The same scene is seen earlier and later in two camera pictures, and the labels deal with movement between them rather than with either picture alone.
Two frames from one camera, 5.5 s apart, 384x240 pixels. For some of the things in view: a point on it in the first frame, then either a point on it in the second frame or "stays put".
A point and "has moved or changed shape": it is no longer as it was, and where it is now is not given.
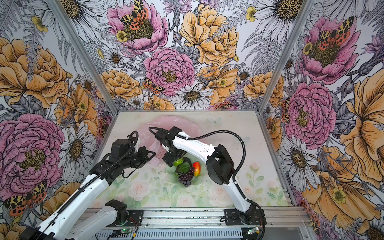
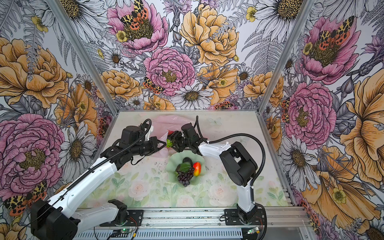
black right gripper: [168, 159] to [176, 135]
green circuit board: [254, 230] stays put
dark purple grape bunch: [186, 178] stays put
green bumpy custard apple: [178, 161] has moved or changed shape
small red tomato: [197, 168] stays put
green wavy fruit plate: [196, 180] stays put
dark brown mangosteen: [183, 167] stays put
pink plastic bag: [147, 138] stays put
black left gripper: [144, 153] to [154, 141]
